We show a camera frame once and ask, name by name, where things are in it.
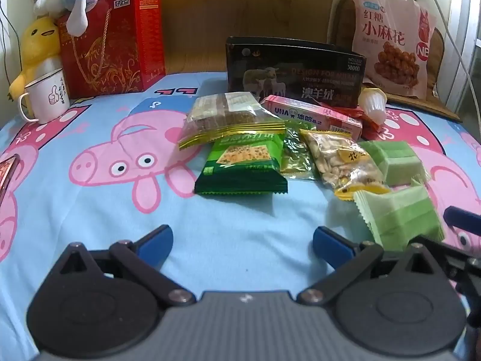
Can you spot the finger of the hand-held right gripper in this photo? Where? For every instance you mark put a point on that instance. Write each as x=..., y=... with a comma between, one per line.
x=469, y=267
x=462, y=220

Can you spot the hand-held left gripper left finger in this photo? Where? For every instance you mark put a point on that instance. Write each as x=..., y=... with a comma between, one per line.
x=156, y=241

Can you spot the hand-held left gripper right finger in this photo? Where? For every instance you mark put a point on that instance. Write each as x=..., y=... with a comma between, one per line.
x=330, y=242

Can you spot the light green snack packet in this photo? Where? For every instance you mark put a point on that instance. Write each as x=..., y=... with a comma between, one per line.
x=402, y=214
x=398, y=161

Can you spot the yellow peanut packet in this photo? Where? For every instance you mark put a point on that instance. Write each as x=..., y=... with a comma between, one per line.
x=338, y=161

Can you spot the green pea packet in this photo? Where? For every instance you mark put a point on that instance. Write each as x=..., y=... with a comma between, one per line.
x=295, y=154

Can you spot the green cracker packet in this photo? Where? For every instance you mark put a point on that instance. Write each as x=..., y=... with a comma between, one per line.
x=240, y=161

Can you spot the red snack packet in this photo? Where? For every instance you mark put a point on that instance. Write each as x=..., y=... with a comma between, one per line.
x=370, y=131

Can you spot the long pink snack box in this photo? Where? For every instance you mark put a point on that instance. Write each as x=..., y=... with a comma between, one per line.
x=312, y=114

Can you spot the white jelly cup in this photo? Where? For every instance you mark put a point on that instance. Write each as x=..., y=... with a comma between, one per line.
x=374, y=107

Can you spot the brown cracker packet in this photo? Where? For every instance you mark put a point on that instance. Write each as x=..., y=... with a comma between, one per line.
x=225, y=112

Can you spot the black tin box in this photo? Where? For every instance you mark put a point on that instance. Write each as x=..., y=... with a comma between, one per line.
x=285, y=67

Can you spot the printed blue blanket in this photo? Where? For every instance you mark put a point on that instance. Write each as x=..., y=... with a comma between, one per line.
x=244, y=210

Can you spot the smartphone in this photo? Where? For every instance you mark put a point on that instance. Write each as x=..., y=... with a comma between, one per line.
x=7, y=175

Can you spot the white enamel mug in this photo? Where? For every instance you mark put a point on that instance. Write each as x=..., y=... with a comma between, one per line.
x=49, y=97

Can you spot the large pink snack bag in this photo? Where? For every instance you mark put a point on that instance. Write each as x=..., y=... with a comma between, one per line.
x=390, y=37

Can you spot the red gift box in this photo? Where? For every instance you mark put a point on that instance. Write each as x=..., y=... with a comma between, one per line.
x=127, y=45

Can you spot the yellow duck plush toy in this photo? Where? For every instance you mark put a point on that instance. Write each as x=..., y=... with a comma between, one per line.
x=37, y=41

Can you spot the wooden headboard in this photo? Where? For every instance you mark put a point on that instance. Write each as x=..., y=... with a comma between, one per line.
x=225, y=3

